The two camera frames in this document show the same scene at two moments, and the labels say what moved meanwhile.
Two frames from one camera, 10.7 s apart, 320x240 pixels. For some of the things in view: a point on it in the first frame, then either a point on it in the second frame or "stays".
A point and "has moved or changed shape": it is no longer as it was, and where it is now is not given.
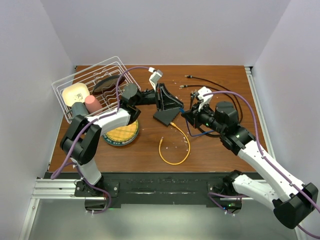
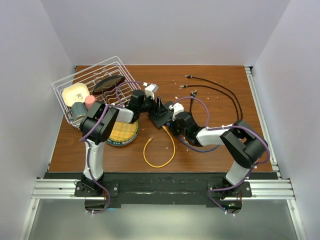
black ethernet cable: x=189 y=76 stays
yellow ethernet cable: x=160 y=142 → x=146 y=145
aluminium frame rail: x=63 y=189 stays
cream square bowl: x=75 y=93 stays
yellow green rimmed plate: x=123 y=135 stays
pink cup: x=92 y=104 stays
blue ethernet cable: x=183 y=111 has moved or changed shape
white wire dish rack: x=94 y=89 stays
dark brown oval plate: x=108 y=84 stays
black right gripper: x=193 y=115 → x=173 y=131
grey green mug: x=78 y=108 stays
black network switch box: x=165 y=117 has moved or changed shape
